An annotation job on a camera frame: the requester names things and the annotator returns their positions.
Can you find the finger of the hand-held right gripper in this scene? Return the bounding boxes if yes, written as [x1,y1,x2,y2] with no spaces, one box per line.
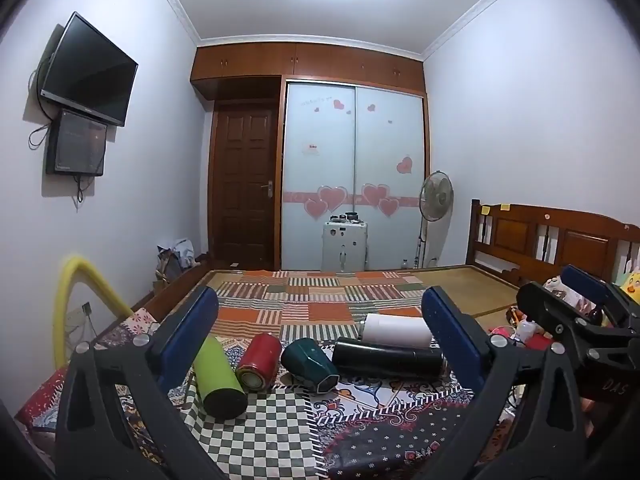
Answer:
[516,282,608,358]
[560,264,640,333]

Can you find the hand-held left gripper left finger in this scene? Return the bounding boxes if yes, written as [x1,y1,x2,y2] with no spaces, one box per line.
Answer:
[55,285,220,480]

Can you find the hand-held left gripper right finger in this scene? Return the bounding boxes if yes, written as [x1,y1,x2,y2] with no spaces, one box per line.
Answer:
[422,286,587,480]

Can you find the dark green cup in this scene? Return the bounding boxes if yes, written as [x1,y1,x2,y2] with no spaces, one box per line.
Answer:
[280,337,340,395]

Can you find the white cup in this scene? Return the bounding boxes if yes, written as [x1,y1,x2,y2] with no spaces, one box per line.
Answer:
[360,312,434,350]

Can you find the red cup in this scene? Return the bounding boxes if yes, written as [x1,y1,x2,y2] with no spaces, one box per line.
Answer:
[235,332,284,392]

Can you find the pink plush toy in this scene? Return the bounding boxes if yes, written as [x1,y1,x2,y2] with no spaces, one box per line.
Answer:
[542,277,582,312]

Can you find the wooden bed footboard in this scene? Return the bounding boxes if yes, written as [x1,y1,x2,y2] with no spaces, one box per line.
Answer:
[129,264,213,323]

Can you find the wooden bed headboard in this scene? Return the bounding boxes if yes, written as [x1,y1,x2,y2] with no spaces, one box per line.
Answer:
[466,199,640,288]

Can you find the yellow plush toy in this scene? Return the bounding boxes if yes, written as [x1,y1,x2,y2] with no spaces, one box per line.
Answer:
[619,269,640,307]

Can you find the lime green bottle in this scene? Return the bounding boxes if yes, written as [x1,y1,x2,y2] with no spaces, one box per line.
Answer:
[192,334,249,420]

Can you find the black bottle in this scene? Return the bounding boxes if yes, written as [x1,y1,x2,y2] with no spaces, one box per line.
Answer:
[331,336,447,380]

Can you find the pile of bags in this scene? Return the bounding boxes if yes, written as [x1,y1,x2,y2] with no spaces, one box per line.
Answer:
[154,238,197,283]

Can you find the dark floral cloth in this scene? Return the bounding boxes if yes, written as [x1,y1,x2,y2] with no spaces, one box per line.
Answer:
[309,372,518,480]

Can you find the green checkered cloth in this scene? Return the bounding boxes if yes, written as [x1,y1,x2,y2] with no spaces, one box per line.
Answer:
[179,385,322,480]

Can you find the patchwork striped blanket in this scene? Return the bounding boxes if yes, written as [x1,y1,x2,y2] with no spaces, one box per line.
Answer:
[197,270,443,361]

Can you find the yellow foam tube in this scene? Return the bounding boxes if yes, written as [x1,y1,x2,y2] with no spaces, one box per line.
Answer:
[53,254,135,369]

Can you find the small white cabinet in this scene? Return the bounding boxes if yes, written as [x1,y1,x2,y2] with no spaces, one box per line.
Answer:
[320,220,370,274]

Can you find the standing electric fan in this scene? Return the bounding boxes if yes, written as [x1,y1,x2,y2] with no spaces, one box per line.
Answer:
[416,170,455,269]

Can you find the brown wooden door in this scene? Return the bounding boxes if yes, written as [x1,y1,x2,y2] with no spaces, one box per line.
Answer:
[209,102,279,267]

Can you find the colourful floral quilt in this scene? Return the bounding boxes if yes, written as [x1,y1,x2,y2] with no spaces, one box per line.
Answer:
[14,307,168,463]

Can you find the wooden wardrobe with heart stickers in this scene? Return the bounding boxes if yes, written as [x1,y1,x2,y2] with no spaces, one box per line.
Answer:
[189,41,432,272]

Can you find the small black wall monitor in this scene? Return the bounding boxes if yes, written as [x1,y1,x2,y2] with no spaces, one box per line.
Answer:
[45,108,109,177]

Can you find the black television cable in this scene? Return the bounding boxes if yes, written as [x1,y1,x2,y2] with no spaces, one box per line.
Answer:
[27,67,53,151]

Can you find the wall-mounted black television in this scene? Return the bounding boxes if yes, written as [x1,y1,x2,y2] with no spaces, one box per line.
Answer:
[39,11,140,128]

